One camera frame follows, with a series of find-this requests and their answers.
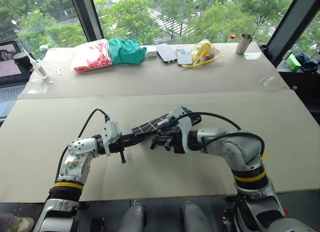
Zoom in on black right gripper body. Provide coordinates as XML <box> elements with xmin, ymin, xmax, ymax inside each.
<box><xmin>156</xmin><ymin>128</ymin><xmax>186</xmax><ymax>154</ymax></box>

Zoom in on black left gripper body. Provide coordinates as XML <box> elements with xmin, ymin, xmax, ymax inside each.
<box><xmin>108</xmin><ymin>132</ymin><xmax>137</xmax><ymax>165</ymax></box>

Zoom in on black cloth with white grid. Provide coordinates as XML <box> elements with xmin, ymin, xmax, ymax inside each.
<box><xmin>131</xmin><ymin>105</ymin><xmax>203</xmax><ymax>143</ymax></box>

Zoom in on yellow toys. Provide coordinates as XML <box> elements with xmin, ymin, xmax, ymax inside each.
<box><xmin>181</xmin><ymin>39</ymin><xmax>225</xmax><ymax>68</ymax></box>

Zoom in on dark rounded grey shape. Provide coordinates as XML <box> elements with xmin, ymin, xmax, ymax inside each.
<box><xmin>117</xmin><ymin>202</ymin><xmax>147</xmax><ymax>232</ymax></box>
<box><xmin>180</xmin><ymin>201</ymin><xmax>212</xmax><ymax>232</ymax></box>

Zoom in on dark smartphone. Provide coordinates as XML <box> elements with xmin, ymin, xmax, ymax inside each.
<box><xmin>155</xmin><ymin>42</ymin><xmax>179</xmax><ymax>65</ymax></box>

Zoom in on green crumpled cloth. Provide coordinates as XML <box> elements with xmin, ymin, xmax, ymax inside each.
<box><xmin>107</xmin><ymin>37</ymin><xmax>147</xmax><ymax>66</ymax></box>

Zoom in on red white packaged cloth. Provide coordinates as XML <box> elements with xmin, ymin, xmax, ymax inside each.
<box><xmin>70</xmin><ymin>38</ymin><xmax>113</xmax><ymax>73</ymax></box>

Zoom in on white squeeze glue bottle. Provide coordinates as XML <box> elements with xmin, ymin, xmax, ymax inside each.
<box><xmin>25</xmin><ymin>52</ymin><xmax>49</xmax><ymax>81</ymax></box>

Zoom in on white paper card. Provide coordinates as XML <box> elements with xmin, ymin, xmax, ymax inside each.
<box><xmin>243</xmin><ymin>52</ymin><xmax>262</xmax><ymax>61</ymax></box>

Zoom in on metal cup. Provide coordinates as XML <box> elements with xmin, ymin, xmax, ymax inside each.
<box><xmin>234</xmin><ymin>33</ymin><xmax>254</xmax><ymax>56</ymax></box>

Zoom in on black bag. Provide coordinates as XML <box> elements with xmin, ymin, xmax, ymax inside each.
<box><xmin>259</xmin><ymin>44</ymin><xmax>279</xmax><ymax>68</ymax></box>

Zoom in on dark window pillar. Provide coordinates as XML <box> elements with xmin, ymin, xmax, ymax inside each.
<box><xmin>265</xmin><ymin>0</ymin><xmax>320</xmax><ymax>68</ymax></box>
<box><xmin>68</xmin><ymin>0</ymin><xmax>105</xmax><ymax>42</ymax></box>

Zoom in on black round device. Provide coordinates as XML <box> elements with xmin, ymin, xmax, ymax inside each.
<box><xmin>12</xmin><ymin>51</ymin><xmax>29</xmax><ymax>68</ymax></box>

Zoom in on grey laptop computer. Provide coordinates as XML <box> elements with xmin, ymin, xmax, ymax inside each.
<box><xmin>0</xmin><ymin>40</ymin><xmax>32</xmax><ymax>118</ymax></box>

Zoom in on green box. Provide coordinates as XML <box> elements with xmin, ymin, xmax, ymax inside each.
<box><xmin>287</xmin><ymin>53</ymin><xmax>302</xmax><ymax>73</ymax></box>

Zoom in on blue cloth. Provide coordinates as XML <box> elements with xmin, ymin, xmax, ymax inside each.
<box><xmin>294</xmin><ymin>52</ymin><xmax>320</xmax><ymax>73</ymax></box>

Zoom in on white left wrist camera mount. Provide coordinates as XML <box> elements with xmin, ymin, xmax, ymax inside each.
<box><xmin>100</xmin><ymin>120</ymin><xmax>122</xmax><ymax>158</ymax></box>

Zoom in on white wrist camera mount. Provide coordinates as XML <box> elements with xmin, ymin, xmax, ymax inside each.
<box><xmin>166</xmin><ymin>106</ymin><xmax>192</xmax><ymax>154</ymax></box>
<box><xmin>100</xmin><ymin>120</ymin><xmax>122</xmax><ymax>158</ymax></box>

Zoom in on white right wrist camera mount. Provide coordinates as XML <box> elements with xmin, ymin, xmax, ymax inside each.
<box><xmin>166</xmin><ymin>106</ymin><xmax>192</xmax><ymax>154</ymax></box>

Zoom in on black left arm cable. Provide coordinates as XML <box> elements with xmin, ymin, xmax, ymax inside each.
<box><xmin>54</xmin><ymin>108</ymin><xmax>112</xmax><ymax>183</ymax></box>

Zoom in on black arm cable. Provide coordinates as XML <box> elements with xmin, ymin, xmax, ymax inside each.
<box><xmin>159</xmin><ymin>112</ymin><xmax>266</xmax><ymax>158</ymax></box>
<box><xmin>54</xmin><ymin>108</ymin><xmax>112</xmax><ymax>183</ymax></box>

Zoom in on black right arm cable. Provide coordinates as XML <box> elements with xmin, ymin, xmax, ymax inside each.
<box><xmin>159</xmin><ymin>112</ymin><xmax>266</xmax><ymax>158</ymax></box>

